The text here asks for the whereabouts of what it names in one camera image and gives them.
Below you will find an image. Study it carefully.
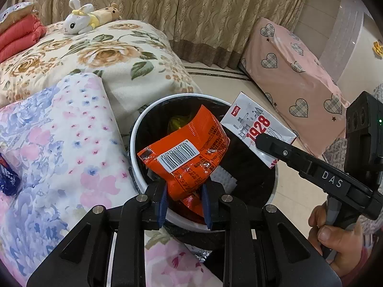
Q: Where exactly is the white bunny plush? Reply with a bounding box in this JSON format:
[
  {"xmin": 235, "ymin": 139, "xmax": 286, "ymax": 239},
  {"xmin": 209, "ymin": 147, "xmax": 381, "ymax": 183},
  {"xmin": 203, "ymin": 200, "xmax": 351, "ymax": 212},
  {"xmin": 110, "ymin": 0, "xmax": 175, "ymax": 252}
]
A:
[{"xmin": 64, "ymin": 0, "xmax": 101, "ymax": 35}]

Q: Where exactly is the folded red quilt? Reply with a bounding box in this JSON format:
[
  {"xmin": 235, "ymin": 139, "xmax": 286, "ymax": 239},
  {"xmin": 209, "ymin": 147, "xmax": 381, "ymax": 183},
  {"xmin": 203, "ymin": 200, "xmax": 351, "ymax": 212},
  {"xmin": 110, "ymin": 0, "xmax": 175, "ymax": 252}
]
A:
[{"xmin": 0, "ymin": 15, "xmax": 47, "ymax": 63}]

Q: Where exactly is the orange snack packet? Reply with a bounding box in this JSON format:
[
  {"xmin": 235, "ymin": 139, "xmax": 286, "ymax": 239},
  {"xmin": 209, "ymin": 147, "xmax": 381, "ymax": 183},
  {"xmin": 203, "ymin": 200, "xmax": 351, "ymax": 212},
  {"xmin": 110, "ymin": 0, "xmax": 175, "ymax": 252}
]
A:
[{"xmin": 137, "ymin": 105, "xmax": 231, "ymax": 217}]

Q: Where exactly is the beige rose floral blanket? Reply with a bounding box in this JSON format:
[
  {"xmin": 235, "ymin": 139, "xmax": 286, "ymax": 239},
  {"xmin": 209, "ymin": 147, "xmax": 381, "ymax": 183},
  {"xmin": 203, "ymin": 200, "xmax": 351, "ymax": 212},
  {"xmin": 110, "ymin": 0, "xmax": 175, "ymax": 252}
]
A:
[{"xmin": 0, "ymin": 20, "xmax": 204, "ymax": 123}]

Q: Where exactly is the pastel floral bed sheet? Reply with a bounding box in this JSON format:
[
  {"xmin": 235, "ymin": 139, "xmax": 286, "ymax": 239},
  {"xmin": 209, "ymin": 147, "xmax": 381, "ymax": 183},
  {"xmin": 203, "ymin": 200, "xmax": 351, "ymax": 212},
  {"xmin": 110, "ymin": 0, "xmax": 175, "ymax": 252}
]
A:
[{"xmin": 0, "ymin": 73, "xmax": 223, "ymax": 287}]

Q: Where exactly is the person's right hand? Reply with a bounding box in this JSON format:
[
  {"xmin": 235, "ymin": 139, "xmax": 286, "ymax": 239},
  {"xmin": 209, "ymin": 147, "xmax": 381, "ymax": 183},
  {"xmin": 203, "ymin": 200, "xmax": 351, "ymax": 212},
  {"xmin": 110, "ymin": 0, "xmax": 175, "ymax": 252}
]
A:
[{"xmin": 308, "ymin": 205, "xmax": 372, "ymax": 277}]

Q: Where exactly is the brown bear plush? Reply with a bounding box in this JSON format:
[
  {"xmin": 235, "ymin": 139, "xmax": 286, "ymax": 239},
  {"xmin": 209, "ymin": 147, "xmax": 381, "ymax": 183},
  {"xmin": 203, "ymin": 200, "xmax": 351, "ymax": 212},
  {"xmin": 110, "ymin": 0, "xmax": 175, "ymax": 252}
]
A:
[{"xmin": 90, "ymin": 4, "xmax": 122, "ymax": 26}]

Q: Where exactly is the blue dotted pillow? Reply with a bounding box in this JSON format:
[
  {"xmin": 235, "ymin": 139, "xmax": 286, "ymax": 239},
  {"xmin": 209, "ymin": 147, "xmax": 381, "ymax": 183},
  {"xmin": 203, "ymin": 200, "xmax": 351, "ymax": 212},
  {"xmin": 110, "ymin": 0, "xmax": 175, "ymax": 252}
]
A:
[{"xmin": 0, "ymin": 1, "xmax": 38, "ymax": 33}]

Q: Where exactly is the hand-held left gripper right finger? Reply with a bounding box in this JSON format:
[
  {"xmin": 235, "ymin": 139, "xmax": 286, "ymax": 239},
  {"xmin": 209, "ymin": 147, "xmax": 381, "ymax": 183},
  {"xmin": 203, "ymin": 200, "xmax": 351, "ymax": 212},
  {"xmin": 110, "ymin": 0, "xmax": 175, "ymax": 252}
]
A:
[{"xmin": 201, "ymin": 182, "xmax": 343, "ymax": 287}]

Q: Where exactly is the red and white carton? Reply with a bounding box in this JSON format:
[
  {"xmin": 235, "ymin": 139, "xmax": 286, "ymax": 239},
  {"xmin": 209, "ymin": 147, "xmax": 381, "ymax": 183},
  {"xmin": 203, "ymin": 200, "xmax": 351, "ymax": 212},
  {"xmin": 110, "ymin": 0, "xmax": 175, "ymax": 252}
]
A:
[{"xmin": 220, "ymin": 92, "xmax": 297, "ymax": 170}]

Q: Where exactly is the blue snack packet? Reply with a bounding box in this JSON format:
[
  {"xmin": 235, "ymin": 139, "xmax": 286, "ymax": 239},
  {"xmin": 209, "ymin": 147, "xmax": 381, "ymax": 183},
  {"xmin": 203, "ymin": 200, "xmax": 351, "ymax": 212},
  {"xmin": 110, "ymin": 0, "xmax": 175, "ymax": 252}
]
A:
[{"xmin": 0, "ymin": 152, "xmax": 21, "ymax": 196}]

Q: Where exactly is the black bin with white rim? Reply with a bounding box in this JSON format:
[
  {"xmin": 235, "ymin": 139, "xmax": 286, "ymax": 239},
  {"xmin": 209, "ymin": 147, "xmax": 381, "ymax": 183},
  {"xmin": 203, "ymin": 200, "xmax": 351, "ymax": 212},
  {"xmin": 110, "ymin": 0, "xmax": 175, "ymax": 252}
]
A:
[{"xmin": 129, "ymin": 93, "xmax": 279, "ymax": 246}]

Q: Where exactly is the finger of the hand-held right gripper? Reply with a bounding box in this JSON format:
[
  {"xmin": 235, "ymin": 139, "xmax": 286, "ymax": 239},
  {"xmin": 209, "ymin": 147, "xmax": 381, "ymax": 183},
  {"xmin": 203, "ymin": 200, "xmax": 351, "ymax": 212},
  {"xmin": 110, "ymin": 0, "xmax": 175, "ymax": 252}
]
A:
[{"xmin": 256, "ymin": 133, "xmax": 350, "ymax": 198}]

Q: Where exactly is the yellow snack packet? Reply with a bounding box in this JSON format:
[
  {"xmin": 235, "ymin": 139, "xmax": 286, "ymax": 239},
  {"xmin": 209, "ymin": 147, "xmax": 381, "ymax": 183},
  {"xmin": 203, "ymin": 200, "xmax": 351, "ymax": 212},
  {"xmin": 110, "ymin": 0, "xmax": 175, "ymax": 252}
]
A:
[{"xmin": 168, "ymin": 114, "xmax": 192, "ymax": 133}]

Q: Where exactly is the beige patterned curtain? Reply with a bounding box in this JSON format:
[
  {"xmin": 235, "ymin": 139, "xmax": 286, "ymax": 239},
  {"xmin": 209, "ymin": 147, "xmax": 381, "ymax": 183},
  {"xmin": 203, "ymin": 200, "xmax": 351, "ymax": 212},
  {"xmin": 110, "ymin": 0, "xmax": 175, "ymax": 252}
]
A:
[{"xmin": 18, "ymin": 0, "xmax": 310, "ymax": 69}]

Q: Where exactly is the pink heart print cover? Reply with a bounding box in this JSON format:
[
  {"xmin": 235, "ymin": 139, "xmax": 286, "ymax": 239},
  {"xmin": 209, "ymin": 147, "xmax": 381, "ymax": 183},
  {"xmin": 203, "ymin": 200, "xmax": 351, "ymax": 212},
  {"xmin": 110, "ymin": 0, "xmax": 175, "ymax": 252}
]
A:
[{"xmin": 239, "ymin": 17, "xmax": 350, "ymax": 159}]

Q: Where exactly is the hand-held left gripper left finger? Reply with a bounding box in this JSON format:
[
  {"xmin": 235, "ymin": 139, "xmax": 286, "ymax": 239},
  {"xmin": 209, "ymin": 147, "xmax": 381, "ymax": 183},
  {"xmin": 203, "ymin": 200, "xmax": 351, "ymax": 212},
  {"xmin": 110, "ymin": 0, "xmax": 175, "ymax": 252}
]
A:
[{"xmin": 26, "ymin": 182, "xmax": 168, "ymax": 287}]

